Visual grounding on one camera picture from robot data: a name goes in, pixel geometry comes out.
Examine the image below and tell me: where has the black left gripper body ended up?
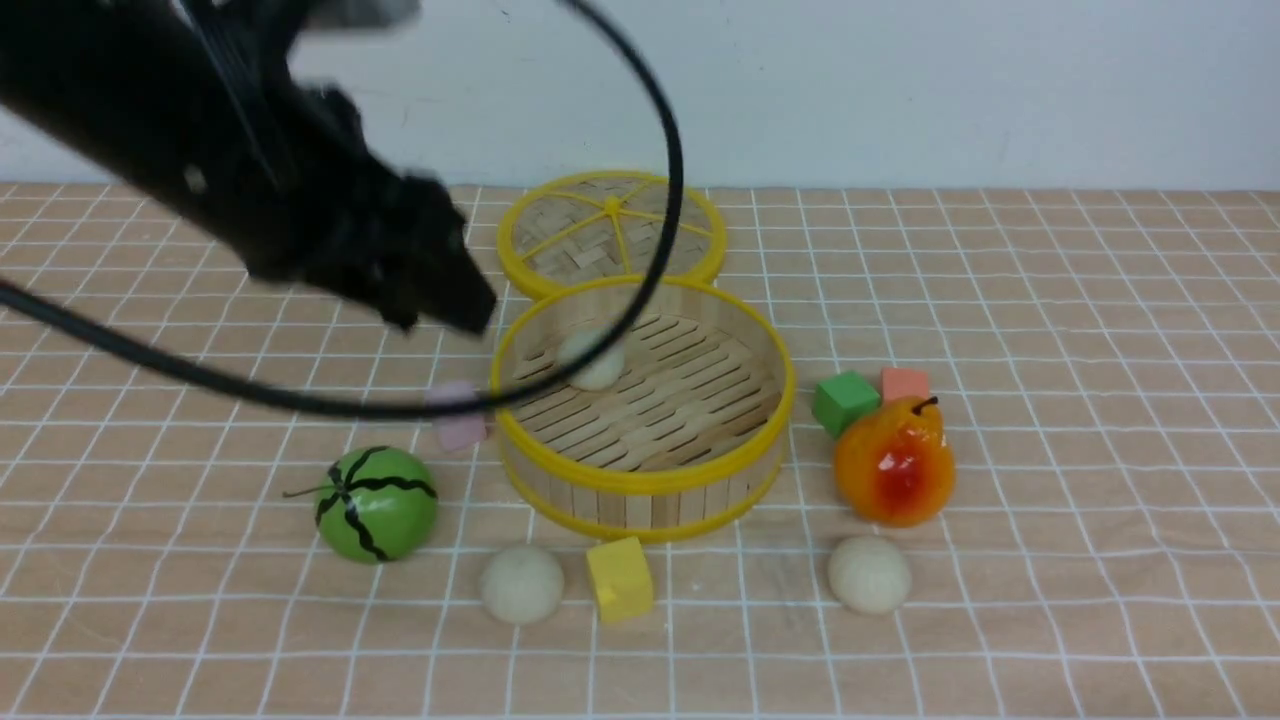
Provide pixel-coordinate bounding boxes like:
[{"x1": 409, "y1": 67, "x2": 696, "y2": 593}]
[{"x1": 244, "y1": 176, "x2": 497, "y2": 336}]

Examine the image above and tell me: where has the white bun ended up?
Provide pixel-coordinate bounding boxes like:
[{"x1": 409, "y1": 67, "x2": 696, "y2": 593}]
[
  {"x1": 557, "y1": 328, "x2": 628, "y2": 392},
  {"x1": 479, "y1": 544, "x2": 564, "y2": 626},
  {"x1": 826, "y1": 536, "x2": 913, "y2": 615}
]

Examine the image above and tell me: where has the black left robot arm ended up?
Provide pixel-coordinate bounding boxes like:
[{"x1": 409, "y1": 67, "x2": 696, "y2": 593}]
[{"x1": 1, "y1": 1, "x2": 497, "y2": 336}]

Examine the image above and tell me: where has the bamboo steamer lid yellow rim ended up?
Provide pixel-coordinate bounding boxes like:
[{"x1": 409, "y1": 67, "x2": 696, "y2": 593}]
[{"x1": 495, "y1": 170, "x2": 669, "y2": 299}]

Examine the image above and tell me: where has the bamboo steamer tray yellow rim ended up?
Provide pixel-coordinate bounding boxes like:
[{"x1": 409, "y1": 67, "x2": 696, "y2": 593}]
[{"x1": 494, "y1": 277, "x2": 796, "y2": 543}]

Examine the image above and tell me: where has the pink cube block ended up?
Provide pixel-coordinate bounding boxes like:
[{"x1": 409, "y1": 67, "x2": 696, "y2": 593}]
[{"x1": 428, "y1": 380, "x2": 488, "y2": 452}]

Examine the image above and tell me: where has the green toy watermelon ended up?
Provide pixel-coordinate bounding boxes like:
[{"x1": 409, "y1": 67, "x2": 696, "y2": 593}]
[{"x1": 282, "y1": 445, "x2": 439, "y2": 564}]

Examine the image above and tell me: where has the yellow cube block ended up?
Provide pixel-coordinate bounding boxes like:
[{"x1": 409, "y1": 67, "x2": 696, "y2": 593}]
[{"x1": 585, "y1": 537, "x2": 655, "y2": 624}]

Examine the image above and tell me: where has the green cube block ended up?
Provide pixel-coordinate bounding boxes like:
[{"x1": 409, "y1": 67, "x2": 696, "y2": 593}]
[{"x1": 810, "y1": 372, "x2": 881, "y2": 439}]

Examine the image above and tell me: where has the salmon cube block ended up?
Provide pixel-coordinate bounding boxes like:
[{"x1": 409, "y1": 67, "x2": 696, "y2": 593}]
[{"x1": 879, "y1": 366, "x2": 932, "y2": 404}]

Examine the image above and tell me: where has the orange toy pear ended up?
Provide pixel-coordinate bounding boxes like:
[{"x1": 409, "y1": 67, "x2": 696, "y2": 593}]
[{"x1": 832, "y1": 396, "x2": 957, "y2": 528}]

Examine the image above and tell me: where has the orange checkered tablecloth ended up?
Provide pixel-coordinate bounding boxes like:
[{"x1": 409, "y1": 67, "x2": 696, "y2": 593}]
[{"x1": 1, "y1": 190, "x2": 1279, "y2": 719}]

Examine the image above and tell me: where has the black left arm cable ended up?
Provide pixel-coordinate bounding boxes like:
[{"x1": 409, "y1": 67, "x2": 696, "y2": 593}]
[{"x1": 0, "y1": 0, "x2": 686, "y2": 419}]

